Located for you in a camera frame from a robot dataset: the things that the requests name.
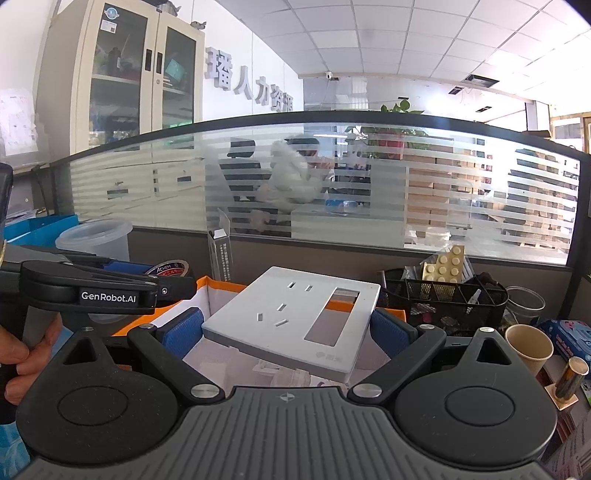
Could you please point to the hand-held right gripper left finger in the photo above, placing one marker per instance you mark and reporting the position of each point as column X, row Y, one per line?
column 182, row 333

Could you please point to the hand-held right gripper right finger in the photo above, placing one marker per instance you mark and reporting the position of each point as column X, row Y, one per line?
column 391, row 333

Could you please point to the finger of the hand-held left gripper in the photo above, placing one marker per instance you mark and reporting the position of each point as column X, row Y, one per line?
column 124, row 268
column 178, row 290

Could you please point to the black electrical tape roll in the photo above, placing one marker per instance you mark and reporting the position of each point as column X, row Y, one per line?
column 168, row 268

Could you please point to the orange cardboard box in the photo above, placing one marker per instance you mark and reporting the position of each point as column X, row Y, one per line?
column 217, row 293

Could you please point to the white socket cover panel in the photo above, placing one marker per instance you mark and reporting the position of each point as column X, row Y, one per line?
column 281, row 318

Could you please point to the person's left hand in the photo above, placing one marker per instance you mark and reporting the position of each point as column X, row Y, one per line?
column 32, row 355

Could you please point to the clear plastic cup green logo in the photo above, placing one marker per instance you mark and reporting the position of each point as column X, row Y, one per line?
column 94, row 240

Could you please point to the clear acrylic sign holder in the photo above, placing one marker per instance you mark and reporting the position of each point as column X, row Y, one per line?
column 221, row 254

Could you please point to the black mesh desk organizer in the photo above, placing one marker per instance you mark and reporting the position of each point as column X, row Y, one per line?
column 443, row 300

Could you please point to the blue cardboard box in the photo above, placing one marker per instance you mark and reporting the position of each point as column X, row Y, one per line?
column 39, row 228

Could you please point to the yellow building brick plate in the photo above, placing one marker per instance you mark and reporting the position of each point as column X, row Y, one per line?
column 445, row 265

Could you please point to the clear glass jar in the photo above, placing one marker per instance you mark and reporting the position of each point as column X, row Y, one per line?
column 525, row 302

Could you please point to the paper cup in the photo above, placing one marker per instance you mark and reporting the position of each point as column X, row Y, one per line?
column 528, row 348

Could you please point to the frosted glass partition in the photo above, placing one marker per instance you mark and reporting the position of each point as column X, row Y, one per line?
column 415, row 194

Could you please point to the blue printed carton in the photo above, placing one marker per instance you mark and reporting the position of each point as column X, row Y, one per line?
column 568, row 337

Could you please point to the perfume bottle gold cap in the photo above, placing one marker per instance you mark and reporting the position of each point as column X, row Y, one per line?
column 570, row 381

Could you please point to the beige glass door cabinet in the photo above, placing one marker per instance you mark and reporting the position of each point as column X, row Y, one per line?
column 124, row 74

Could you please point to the potted green plant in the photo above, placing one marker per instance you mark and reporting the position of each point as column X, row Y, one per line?
column 392, row 131

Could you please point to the white wall paper sheet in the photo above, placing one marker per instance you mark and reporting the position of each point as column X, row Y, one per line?
column 17, row 122

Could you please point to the ceiling security camera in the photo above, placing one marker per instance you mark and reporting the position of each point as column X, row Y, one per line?
column 329, row 75

